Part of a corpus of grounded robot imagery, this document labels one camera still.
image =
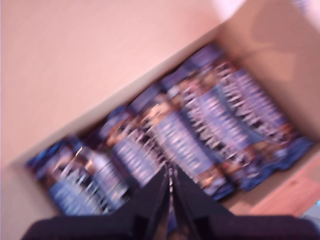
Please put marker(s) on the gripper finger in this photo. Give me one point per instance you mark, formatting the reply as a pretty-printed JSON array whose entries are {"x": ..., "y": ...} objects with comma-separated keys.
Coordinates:
[
  {"x": 150, "y": 205},
  {"x": 195, "y": 205}
]

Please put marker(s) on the blue snackbar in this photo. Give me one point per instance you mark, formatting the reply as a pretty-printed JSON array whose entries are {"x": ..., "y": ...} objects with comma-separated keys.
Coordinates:
[
  {"x": 135, "y": 150},
  {"x": 180, "y": 140},
  {"x": 105, "y": 170},
  {"x": 215, "y": 125},
  {"x": 250, "y": 100},
  {"x": 65, "y": 180}
]

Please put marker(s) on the blue black snackbar carton box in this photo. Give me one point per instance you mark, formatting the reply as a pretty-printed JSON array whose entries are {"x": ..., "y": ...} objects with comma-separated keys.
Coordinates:
[{"x": 75, "y": 75}]

